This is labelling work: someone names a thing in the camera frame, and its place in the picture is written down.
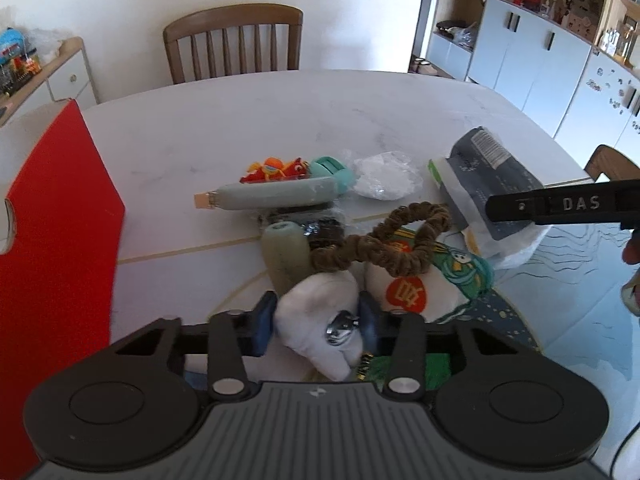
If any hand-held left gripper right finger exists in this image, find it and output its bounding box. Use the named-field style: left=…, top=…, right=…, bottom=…
left=356, top=291, right=498, bottom=401

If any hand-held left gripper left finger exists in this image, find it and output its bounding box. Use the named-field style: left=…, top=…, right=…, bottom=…
left=114, top=291, right=278, bottom=403

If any white plush toy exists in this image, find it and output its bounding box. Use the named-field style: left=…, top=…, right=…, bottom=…
left=274, top=271, right=365, bottom=382

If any green cylinder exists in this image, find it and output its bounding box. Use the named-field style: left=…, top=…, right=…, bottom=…
left=262, top=220, right=315, bottom=297

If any brown hair scrunchie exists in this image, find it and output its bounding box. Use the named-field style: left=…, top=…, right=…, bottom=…
left=310, top=201, right=453, bottom=277

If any dark blue package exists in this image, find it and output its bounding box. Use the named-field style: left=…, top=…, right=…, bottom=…
left=429, top=126, right=547, bottom=242

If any white shopping bag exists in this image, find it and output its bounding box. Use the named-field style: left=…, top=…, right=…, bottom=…
left=461, top=222, right=553, bottom=270

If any white plastic bag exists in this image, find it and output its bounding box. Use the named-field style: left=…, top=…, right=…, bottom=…
left=351, top=151, right=423, bottom=202

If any person's right hand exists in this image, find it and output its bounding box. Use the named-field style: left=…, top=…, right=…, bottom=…
left=621, top=227, right=640, bottom=267

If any white pouch with orange heart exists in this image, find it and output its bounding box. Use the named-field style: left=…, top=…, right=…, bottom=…
left=364, top=259, right=471, bottom=326

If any black item in wrap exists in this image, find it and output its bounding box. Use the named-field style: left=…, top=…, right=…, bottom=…
left=256, top=201, right=347, bottom=252

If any grey-green tube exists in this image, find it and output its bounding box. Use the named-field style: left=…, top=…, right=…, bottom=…
left=194, top=178, right=341, bottom=212

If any orange toy figure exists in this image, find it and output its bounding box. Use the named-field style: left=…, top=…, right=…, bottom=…
left=240, top=156, right=310, bottom=184

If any teal round container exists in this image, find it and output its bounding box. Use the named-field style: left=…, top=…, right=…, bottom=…
left=306, top=155, right=357, bottom=195

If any wooden shelf unit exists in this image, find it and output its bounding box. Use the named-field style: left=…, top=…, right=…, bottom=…
left=425, top=0, right=496, bottom=81

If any wooden slat-back chair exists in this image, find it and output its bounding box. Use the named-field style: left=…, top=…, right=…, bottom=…
left=163, top=4, right=304, bottom=86

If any white wooden-top sideboard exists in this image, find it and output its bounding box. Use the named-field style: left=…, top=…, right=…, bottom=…
left=0, top=36, right=99, bottom=128

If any translucent plastic wrap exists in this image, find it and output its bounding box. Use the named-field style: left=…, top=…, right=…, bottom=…
left=25, top=24, right=70, bottom=62

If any light blue wall cabinet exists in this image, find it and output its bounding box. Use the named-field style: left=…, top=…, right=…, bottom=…
left=465, top=0, right=640, bottom=166

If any black cable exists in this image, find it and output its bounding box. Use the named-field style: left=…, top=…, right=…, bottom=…
left=607, top=420, right=640, bottom=480

